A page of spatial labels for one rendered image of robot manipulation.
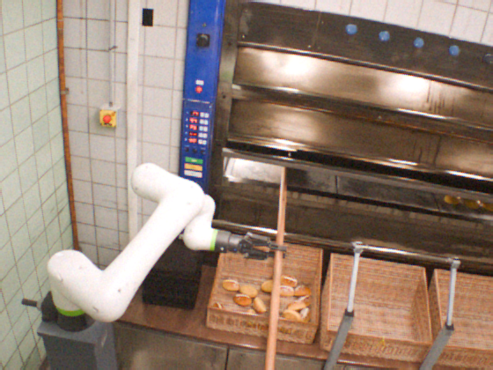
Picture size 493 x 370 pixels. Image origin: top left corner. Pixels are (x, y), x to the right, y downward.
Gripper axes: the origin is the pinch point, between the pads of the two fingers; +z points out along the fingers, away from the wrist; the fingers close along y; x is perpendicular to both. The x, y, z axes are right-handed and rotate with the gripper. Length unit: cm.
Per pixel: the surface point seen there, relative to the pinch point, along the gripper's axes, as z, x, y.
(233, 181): -27, -55, 2
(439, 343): 83, 8, 34
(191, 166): -49, -51, -5
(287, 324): 12, -7, 49
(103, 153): -99, -55, -2
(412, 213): 70, -52, 2
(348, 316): 35.9, 6.9, 24.7
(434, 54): 57, -54, -81
